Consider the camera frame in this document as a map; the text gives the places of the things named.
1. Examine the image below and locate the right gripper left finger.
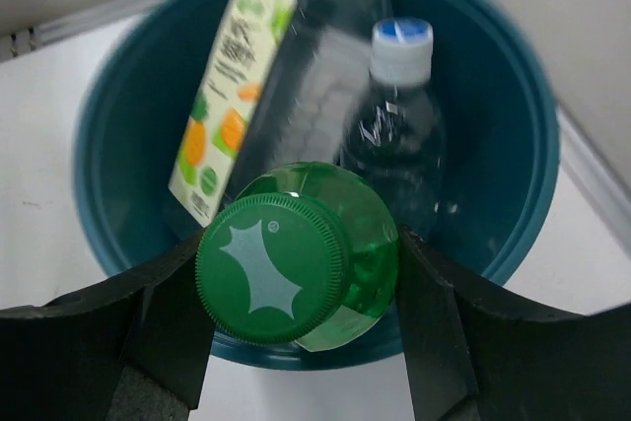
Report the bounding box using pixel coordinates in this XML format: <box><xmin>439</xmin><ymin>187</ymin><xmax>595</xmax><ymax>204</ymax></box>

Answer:
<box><xmin>1</xmin><ymin>235</ymin><xmax>215</xmax><ymax>420</ymax></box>

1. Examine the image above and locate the pineapple juice labelled bottle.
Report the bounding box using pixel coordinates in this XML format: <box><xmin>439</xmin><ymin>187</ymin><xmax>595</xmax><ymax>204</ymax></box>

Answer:
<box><xmin>163</xmin><ymin>0</ymin><xmax>391</xmax><ymax>240</ymax></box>

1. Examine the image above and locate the clear bottle white cap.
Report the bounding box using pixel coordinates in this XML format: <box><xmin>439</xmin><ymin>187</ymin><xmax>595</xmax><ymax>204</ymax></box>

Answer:
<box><xmin>340</xmin><ymin>17</ymin><xmax>447</xmax><ymax>239</ymax></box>

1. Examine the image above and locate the aluminium frame rail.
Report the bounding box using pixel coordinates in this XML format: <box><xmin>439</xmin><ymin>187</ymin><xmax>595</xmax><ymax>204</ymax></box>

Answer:
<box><xmin>1</xmin><ymin>0</ymin><xmax>164</xmax><ymax>62</ymax></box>

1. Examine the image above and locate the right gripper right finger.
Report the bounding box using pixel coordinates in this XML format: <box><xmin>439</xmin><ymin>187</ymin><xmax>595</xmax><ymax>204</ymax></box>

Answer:
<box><xmin>396</xmin><ymin>229</ymin><xmax>630</xmax><ymax>420</ymax></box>

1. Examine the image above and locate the green plastic bottle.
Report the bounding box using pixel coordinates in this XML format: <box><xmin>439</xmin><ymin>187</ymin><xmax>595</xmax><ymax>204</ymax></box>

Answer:
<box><xmin>195</xmin><ymin>162</ymin><xmax>399</xmax><ymax>352</ymax></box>

